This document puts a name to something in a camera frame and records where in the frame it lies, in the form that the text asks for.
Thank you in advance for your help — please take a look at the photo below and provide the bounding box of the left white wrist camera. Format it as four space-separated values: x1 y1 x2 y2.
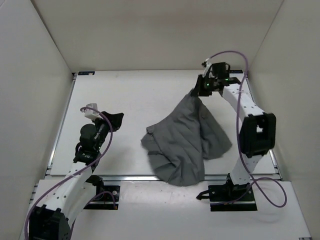
84 103 101 121

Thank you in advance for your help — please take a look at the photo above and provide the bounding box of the blue table label right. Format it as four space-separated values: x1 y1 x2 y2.
229 69 244 74

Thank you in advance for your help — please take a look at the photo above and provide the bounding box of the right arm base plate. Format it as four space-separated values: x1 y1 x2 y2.
208 185 258 212

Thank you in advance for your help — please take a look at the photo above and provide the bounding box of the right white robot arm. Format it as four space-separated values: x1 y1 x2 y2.
191 61 276 203

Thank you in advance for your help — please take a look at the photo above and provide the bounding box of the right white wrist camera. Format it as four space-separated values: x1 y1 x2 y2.
201 58 214 79

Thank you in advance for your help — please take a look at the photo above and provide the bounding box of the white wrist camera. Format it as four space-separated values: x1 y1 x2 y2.
84 103 101 121
201 58 214 79

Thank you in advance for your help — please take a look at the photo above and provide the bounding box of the grey pleated skirt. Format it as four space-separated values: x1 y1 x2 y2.
140 92 233 187

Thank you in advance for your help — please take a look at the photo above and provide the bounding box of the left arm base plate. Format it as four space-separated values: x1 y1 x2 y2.
84 184 121 211

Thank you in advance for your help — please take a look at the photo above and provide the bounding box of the blue table label left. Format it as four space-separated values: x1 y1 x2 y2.
77 71 95 76

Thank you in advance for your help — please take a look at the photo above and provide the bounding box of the blue table label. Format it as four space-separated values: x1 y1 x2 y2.
229 69 244 74
77 71 95 76

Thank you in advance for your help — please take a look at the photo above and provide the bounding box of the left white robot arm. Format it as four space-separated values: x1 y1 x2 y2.
24 106 124 240

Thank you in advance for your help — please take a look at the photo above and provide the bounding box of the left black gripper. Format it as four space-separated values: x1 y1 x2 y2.
93 108 126 147

